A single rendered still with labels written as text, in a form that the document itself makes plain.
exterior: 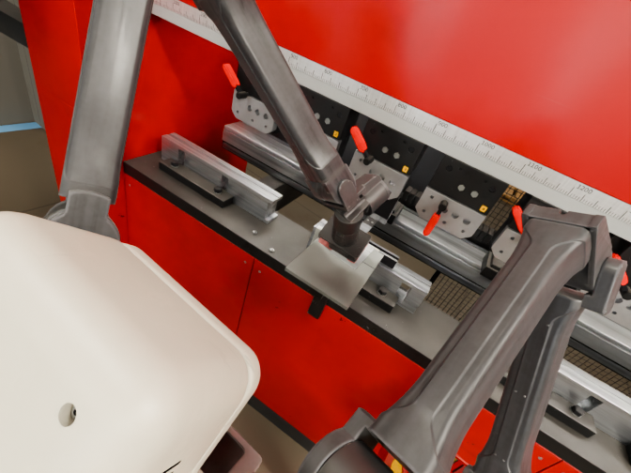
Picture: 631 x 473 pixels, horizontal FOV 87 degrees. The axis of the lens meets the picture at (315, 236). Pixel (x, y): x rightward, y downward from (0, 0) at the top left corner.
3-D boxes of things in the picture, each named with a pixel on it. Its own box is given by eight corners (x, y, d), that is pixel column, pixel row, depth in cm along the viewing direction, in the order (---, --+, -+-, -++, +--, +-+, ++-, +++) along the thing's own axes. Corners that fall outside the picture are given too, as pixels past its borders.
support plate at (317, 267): (284, 269, 83) (284, 267, 82) (330, 226, 103) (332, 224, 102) (346, 310, 78) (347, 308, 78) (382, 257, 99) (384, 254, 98)
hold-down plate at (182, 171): (158, 168, 120) (158, 160, 119) (170, 164, 124) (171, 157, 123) (222, 208, 113) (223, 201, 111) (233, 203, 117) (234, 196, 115)
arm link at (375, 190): (308, 182, 65) (336, 187, 58) (347, 149, 69) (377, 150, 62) (332, 228, 72) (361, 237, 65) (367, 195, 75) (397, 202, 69)
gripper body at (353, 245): (332, 218, 78) (334, 200, 72) (370, 239, 76) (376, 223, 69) (317, 237, 76) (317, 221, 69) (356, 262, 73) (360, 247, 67)
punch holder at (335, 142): (284, 144, 95) (300, 84, 85) (300, 138, 101) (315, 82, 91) (329, 168, 91) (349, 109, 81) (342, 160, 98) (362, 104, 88)
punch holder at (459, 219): (411, 212, 85) (445, 154, 75) (420, 201, 92) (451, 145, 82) (467, 242, 82) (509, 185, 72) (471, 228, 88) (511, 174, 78)
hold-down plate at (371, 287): (304, 261, 105) (307, 253, 103) (313, 252, 109) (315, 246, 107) (389, 313, 98) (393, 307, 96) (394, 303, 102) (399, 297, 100)
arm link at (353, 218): (328, 208, 64) (350, 226, 62) (352, 187, 66) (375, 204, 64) (327, 225, 70) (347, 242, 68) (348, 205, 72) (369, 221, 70)
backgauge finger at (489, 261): (473, 301, 96) (484, 289, 93) (482, 258, 116) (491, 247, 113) (515, 325, 93) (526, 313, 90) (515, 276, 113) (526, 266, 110)
